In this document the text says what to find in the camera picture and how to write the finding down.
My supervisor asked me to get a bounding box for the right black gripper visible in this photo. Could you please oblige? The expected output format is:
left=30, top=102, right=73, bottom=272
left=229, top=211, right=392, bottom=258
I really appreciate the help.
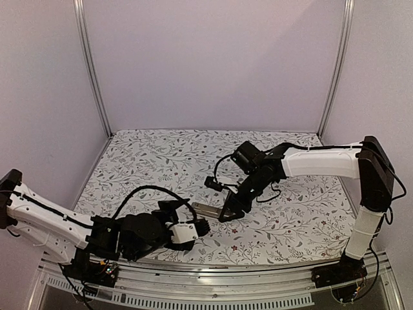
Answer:
left=219, top=168, right=272, bottom=221

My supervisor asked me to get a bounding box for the beige remote control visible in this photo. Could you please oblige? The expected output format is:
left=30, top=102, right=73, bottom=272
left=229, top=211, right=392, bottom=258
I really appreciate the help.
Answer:
left=192, top=202, right=224, bottom=219

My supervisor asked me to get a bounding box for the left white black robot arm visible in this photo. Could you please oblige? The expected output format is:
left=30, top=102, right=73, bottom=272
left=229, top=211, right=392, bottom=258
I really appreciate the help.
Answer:
left=1, top=169, right=200, bottom=280

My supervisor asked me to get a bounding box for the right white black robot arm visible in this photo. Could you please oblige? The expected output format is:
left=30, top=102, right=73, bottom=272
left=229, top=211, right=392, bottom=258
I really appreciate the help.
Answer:
left=218, top=136, right=399, bottom=282

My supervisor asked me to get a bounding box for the floral patterned table mat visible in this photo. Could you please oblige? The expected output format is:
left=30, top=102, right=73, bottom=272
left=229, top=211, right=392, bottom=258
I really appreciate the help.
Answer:
left=76, top=130, right=354, bottom=265

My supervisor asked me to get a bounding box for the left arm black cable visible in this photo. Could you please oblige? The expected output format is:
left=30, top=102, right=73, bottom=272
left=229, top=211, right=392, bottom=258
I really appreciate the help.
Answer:
left=111, top=185, right=197, bottom=223

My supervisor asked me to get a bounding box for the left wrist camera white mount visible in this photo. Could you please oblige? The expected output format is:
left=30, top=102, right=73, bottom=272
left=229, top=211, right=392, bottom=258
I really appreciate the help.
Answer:
left=168, top=218, right=210, bottom=244

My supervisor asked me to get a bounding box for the front aluminium rail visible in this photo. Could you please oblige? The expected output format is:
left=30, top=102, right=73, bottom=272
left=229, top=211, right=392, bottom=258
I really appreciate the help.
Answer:
left=27, top=251, right=406, bottom=309

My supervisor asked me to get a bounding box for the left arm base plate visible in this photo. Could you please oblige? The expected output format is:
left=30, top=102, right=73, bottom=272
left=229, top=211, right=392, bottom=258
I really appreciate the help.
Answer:
left=63, top=259, right=119, bottom=287

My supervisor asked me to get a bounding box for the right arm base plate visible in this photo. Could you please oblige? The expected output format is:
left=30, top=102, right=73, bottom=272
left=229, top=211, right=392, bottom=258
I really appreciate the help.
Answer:
left=311, top=262, right=367, bottom=288

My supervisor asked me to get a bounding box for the left aluminium frame post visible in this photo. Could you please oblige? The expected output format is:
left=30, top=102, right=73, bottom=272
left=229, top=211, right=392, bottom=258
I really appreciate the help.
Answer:
left=73, top=0, right=113, bottom=139

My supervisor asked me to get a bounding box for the aluminium frame post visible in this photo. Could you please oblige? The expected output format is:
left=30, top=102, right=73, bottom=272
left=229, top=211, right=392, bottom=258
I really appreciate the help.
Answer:
left=73, top=0, right=113, bottom=139
left=317, top=0, right=355, bottom=140

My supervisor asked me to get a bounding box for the right aluminium frame post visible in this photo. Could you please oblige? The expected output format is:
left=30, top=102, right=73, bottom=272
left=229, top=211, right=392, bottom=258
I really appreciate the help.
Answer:
left=317, top=0, right=355, bottom=140

